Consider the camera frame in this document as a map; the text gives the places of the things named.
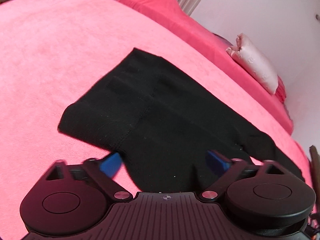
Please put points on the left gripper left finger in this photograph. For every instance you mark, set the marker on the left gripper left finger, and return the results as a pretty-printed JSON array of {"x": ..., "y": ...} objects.
[{"x": 102, "y": 172}]

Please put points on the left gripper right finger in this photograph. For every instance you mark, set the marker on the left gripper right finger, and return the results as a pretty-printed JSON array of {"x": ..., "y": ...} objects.
[{"x": 227, "y": 170}]

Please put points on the black pants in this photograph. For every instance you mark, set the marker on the black pants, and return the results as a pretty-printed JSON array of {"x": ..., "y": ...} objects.
[{"x": 162, "y": 123}]

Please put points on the red ruffled pillow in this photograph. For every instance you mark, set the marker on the red ruffled pillow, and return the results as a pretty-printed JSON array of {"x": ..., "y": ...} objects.
[{"x": 280, "y": 91}]

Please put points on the near pink bed blanket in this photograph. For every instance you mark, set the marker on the near pink bed blanket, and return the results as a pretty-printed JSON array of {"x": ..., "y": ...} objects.
[{"x": 52, "y": 52}]

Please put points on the far pink bed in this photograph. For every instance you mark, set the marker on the far pink bed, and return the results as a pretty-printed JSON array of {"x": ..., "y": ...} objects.
[{"x": 168, "y": 14}]

